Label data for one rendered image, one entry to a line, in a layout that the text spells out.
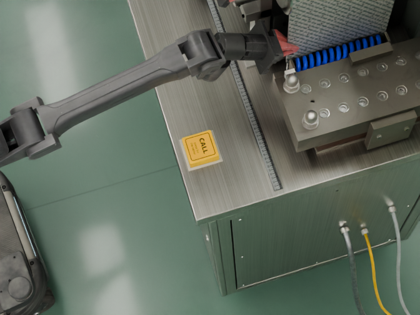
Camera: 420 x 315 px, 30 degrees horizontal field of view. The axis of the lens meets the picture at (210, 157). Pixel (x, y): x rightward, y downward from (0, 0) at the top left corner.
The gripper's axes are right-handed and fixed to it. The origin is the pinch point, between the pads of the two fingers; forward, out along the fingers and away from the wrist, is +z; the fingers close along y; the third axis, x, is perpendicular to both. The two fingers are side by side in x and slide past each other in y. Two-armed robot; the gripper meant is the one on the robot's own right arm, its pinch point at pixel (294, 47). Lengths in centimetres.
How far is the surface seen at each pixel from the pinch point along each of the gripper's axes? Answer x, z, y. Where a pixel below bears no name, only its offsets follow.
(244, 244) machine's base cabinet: -51, 6, 26
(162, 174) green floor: -110, 23, -24
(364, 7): 15.1, 8.7, 0.3
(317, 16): 11.5, -1.4, 0.3
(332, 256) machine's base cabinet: -74, 52, 26
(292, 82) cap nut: -1.6, -2.8, 8.0
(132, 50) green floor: -109, 25, -77
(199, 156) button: -25.6, -15.6, 12.2
